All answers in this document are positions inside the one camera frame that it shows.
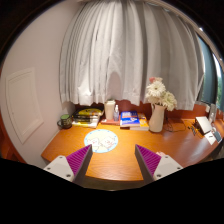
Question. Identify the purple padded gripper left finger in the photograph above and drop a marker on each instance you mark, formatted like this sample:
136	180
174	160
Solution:
73	167

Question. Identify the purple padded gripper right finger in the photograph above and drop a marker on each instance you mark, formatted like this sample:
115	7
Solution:
153	166

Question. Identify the pink mouse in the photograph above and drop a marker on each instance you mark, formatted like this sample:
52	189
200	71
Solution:
160	153

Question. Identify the orange book under blue book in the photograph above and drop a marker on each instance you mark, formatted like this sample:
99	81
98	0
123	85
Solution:
144	126

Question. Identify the green mug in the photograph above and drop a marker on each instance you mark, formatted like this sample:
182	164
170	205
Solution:
65	121

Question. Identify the white ceramic vase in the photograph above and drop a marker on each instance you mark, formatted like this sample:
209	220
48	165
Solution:
157	118

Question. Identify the stack of dark books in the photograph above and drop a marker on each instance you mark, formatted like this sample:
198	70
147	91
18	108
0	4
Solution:
87	117

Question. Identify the clear spray bottle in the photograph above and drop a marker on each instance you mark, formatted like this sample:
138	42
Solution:
116	113

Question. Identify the white paper card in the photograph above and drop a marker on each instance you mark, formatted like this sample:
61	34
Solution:
210	137

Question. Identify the white tablet device on stand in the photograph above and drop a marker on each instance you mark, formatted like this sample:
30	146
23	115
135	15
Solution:
203	124

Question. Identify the white cylindrical container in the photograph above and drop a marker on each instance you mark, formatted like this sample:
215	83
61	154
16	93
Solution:
109	109

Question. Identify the white and pink flowers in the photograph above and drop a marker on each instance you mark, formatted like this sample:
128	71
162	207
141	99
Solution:
157	94

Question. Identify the white curtain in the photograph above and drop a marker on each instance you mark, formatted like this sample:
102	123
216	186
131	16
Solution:
112	48

